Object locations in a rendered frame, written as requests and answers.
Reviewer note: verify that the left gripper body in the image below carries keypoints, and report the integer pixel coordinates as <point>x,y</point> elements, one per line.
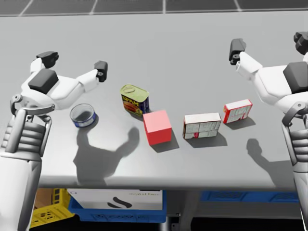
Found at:
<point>61,90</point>

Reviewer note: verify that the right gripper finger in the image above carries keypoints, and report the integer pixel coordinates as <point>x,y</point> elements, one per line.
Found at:
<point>243,60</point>
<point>302,43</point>

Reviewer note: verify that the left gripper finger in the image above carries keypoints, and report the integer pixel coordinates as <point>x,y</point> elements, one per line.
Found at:
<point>45,60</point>
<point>96,72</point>

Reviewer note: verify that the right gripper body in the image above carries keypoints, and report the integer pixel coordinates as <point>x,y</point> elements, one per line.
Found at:
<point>276,84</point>

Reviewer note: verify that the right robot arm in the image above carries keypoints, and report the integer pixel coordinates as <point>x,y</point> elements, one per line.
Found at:
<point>297,149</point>

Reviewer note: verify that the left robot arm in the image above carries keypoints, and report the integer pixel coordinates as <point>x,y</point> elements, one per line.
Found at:
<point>16,168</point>

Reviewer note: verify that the pink cube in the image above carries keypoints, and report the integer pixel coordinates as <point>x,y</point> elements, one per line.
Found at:
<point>157,127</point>

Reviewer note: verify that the blue flat can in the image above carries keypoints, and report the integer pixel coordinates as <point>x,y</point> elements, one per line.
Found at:
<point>83,116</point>

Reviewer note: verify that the small red and white carton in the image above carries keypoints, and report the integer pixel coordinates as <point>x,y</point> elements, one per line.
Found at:
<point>238,111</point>

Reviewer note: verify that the green and blue rectangular can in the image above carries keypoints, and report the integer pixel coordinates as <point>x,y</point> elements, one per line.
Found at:
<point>134,101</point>

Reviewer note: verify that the blue box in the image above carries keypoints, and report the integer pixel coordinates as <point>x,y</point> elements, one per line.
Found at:
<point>115,215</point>
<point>247,196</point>

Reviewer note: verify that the yellow box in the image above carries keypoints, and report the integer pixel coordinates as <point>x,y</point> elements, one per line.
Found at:
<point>47,211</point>

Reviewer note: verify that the white box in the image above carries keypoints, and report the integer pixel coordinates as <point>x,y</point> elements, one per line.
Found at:
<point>120,198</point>

